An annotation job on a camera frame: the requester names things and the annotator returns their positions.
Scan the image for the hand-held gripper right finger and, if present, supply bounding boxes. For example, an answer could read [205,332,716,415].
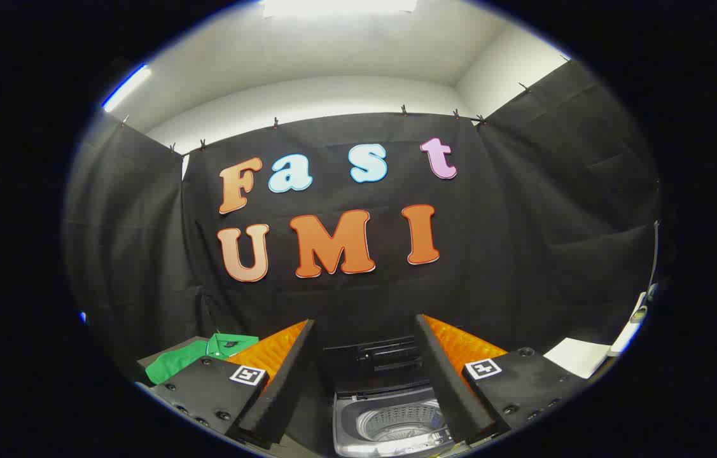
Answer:
[414,314,588,446]

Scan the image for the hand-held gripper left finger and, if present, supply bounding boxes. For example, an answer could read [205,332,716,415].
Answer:
[148,319,316,446]

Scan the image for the grey washing machine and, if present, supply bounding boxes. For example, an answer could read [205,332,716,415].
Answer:
[331,382,461,457]

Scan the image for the dark glass washing machine lid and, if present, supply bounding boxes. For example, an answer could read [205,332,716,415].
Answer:
[323,337,428,394]

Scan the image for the green polo shirt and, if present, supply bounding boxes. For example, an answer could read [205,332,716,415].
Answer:
[145,333,259,385]

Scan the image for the grey side stand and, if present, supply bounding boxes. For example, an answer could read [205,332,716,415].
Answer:
[136,337,219,385]

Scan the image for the white flat board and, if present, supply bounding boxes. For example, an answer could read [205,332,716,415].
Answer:
[543,291,650,380]

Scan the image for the row of black cloth clips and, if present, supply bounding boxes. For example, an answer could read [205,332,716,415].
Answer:
[120,54,572,153]

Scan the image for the ceiling light panel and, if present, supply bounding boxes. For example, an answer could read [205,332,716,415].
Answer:
[260,0,419,18]

